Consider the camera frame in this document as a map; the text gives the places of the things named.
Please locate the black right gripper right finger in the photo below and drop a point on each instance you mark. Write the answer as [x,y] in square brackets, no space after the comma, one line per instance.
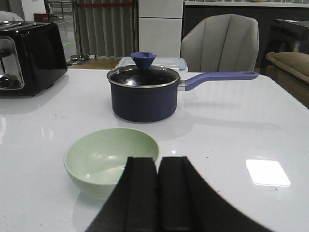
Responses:
[187,203]

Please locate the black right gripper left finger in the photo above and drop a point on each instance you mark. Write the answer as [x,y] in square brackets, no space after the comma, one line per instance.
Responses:
[132,205]

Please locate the light green bowl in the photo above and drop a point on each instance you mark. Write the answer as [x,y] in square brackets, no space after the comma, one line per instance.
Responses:
[96,161]

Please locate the dark blue saucepan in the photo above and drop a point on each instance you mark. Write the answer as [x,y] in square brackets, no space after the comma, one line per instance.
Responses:
[155,104]

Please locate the glass lid with blue knob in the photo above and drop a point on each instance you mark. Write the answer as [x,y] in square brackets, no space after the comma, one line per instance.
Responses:
[143,74]

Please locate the clear plastic food container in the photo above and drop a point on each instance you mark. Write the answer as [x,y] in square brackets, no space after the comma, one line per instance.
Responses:
[177,64]

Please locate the beige upholstered chair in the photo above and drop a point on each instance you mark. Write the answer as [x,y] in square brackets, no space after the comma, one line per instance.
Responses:
[222,43]

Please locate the black and chrome toaster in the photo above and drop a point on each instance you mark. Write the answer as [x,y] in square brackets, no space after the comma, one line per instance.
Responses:
[32,57]

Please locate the white refrigerator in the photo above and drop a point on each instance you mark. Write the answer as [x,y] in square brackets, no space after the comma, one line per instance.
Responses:
[160,27]

